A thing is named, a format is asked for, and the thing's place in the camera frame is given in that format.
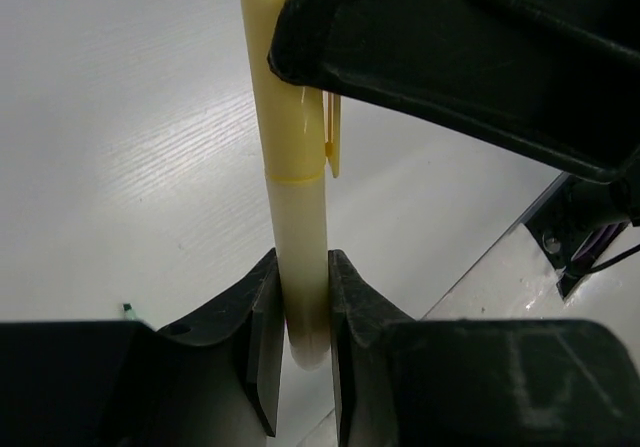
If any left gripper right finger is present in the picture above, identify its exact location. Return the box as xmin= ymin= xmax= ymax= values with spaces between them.
xmin=329 ymin=250 xmax=639 ymax=446

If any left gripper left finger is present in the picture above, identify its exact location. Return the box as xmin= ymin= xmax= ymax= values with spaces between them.
xmin=1 ymin=253 xmax=283 ymax=446

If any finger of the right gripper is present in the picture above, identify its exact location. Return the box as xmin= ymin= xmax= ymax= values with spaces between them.
xmin=268 ymin=0 xmax=639 ymax=183

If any yellow pastel marker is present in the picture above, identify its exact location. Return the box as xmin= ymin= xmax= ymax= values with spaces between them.
xmin=267 ymin=176 xmax=330 ymax=370

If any yellow marker cap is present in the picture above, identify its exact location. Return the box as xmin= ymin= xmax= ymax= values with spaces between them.
xmin=240 ymin=0 xmax=344 ymax=181

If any green pastel marker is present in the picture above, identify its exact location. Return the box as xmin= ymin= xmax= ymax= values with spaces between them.
xmin=122 ymin=303 xmax=141 ymax=322

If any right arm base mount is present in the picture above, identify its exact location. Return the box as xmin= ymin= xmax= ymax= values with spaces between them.
xmin=523 ymin=168 xmax=639 ymax=299

